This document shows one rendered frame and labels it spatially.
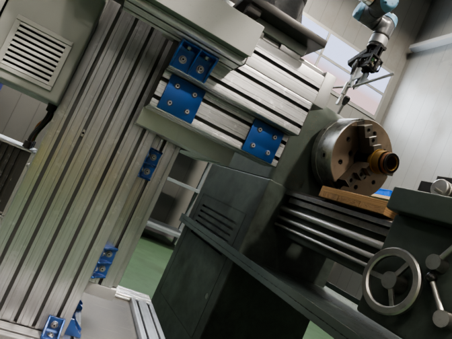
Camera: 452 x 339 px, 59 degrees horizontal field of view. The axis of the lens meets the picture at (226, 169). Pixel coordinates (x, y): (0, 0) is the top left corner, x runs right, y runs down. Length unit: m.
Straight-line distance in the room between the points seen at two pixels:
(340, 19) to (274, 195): 4.60
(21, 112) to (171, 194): 1.87
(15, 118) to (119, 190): 3.81
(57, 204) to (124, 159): 0.20
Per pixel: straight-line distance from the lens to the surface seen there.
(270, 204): 1.60
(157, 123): 1.03
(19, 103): 4.84
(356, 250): 1.29
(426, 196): 1.03
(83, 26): 1.06
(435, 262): 0.97
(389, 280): 1.01
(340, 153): 1.57
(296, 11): 1.05
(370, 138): 1.59
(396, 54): 6.49
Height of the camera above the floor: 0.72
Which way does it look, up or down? 4 degrees up
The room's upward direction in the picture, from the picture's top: 24 degrees clockwise
